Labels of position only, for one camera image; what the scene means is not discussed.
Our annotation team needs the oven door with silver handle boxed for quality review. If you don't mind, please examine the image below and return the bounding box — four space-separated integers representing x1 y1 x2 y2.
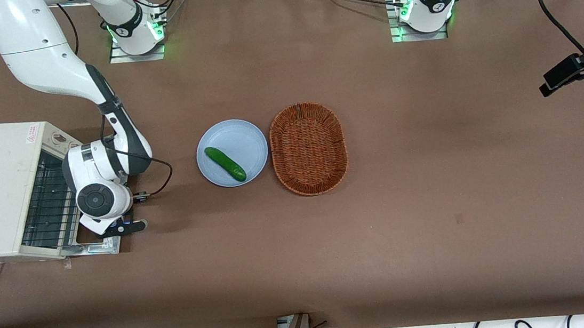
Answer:
59 222 123 260

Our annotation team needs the green cucumber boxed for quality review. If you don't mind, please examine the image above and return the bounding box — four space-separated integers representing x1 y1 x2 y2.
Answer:
204 143 247 186

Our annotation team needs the light blue plate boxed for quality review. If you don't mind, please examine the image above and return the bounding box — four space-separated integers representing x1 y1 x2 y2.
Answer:
193 116 272 190

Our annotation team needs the brown wicker basket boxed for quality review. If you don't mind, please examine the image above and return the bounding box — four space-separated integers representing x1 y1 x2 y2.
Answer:
267 99 352 200

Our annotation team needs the dark right wrist camera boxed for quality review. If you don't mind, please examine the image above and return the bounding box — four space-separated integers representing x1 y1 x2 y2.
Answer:
102 219 149 238

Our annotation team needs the metal wire oven rack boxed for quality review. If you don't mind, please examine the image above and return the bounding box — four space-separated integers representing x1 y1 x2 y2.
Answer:
13 147 84 251

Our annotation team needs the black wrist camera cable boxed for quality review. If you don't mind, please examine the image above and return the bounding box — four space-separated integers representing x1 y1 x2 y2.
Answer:
56 0 176 206

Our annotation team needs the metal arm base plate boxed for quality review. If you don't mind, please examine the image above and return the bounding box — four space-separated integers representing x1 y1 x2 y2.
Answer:
387 0 451 44
106 14 168 65

